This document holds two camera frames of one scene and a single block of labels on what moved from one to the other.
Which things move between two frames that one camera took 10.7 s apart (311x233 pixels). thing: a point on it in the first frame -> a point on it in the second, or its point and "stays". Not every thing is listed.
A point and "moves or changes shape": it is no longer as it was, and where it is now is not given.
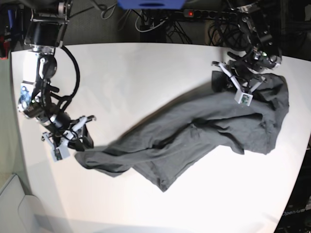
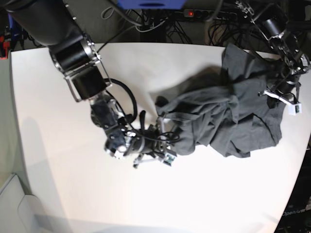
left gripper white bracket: x=60 y=150 -> x=162 y=153
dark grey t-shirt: x=167 y=147 moves or changes shape
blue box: x=152 y=4 stays
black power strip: x=209 y=14 stays
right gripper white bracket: x=221 y=83 -> x=294 y=108
